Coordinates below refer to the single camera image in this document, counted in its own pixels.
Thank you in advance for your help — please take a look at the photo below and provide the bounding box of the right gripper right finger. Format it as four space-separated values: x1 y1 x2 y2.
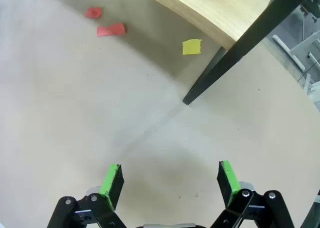
209 160 296 228

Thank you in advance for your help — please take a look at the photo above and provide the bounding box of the black office chair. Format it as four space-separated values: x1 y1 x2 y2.
299 0 320 22

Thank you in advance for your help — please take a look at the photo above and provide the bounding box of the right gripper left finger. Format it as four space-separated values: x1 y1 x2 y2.
47 163 128 228

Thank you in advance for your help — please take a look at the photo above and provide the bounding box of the crumpled red paper scrap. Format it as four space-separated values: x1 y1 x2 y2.
83 7 103 20

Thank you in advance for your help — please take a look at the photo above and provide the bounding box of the two-tier wooden shelf black frame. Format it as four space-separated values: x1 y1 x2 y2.
29 0 318 106

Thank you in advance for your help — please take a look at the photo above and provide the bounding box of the yellow paper scrap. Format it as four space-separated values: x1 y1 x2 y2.
182 39 203 56

